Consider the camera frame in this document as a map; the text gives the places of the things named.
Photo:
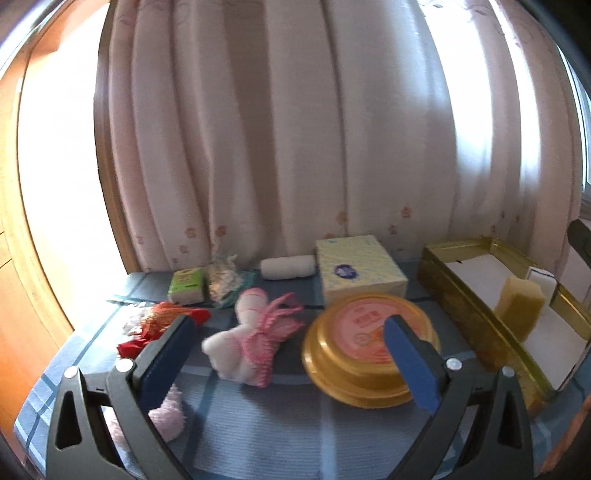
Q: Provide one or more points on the yellow patterned tissue box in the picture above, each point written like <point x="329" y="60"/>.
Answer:
<point x="357" y="265"/>

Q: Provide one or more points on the wooden cabinet door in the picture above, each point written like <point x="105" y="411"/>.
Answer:
<point x="58" y="192"/>

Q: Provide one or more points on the green tissue pack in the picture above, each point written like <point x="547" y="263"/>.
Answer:
<point x="187" y="287"/>

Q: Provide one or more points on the yellow sponge block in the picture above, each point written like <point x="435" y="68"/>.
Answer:
<point x="519" y="307"/>

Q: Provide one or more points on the white gauze roll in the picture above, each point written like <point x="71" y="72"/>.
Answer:
<point x="286" y="268"/>

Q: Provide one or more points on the white foam block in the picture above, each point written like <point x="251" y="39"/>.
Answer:
<point x="545" y="280"/>

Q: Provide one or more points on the pink floral curtain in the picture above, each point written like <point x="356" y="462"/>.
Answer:
<point x="257" y="128"/>

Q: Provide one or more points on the pink fluffy cloth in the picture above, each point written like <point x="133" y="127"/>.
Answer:
<point x="168" y="419"/>

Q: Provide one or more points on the pink white knitted sock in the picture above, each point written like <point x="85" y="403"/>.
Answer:
<point x="244" y="354"/>

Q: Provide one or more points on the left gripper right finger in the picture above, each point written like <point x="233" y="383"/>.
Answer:
<point x="499" y="444"/>

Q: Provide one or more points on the red gold embroidered pouch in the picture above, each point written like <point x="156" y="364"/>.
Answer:
<point x="149" y="323"/>

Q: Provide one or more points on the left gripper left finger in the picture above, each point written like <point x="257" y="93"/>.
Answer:
<point x="79" y="443"/>

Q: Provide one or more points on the gold rectangular tin box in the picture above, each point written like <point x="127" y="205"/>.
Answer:
<point x="466" y="278"/>

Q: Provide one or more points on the round gold tin lid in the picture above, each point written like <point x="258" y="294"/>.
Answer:
<point x="345" y="355"/>

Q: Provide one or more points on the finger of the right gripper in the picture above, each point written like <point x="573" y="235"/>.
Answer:
<point x="579" y="238"/>

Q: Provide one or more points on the clear crinkly plastic bag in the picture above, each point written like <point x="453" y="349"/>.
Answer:
<point x="224" y="281"/>

